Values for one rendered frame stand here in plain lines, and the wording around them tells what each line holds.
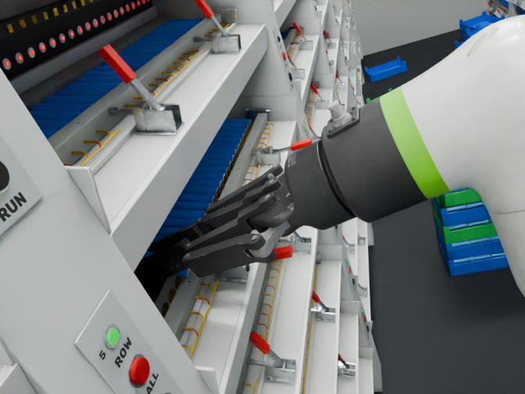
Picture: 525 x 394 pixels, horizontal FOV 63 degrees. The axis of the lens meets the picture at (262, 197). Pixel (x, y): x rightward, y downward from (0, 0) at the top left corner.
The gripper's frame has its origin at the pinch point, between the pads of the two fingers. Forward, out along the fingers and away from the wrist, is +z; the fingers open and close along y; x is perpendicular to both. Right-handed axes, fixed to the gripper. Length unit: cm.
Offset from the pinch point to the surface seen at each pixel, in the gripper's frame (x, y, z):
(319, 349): 45, -21, 9
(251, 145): 3.9, -31.6, -0.4
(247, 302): 8.8, 1.0, -3.9
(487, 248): 100, -94, -23
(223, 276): 6.5, -2.1, -1.2
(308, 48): 8, -99, -3
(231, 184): 3.6, -18.8, 0.1
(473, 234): 92, -94, -21
